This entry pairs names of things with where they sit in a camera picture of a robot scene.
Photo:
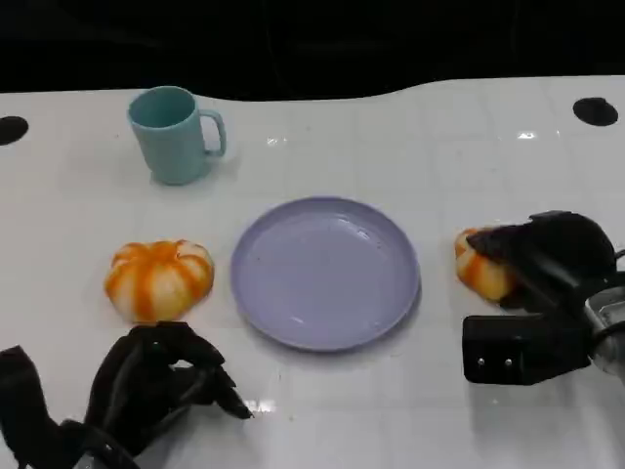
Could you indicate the black backdrop cloth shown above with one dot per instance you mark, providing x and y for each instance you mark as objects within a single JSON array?
[{"x": 312, "y": 44}]

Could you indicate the pale green mug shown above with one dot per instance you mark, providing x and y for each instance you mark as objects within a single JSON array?
[{"x": 171, "y": 144}]

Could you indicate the orange white toy bread roll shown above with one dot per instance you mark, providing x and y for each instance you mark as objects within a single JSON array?
[
  {"x": 156, "y": 283},
  {"x": 483, "y": 276}
]

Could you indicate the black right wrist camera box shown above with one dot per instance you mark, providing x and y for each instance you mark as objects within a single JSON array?
[{"x": 512, "y": 347}]

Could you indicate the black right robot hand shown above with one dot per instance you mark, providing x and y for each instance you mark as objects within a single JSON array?
[{"x": 561, "y": 249}]

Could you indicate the lilac plate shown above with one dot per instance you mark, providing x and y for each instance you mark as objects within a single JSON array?
[{"x": 322, "y": 273}]

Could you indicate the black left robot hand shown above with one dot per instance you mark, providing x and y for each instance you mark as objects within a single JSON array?
[{"x": 127, "y": 386}]

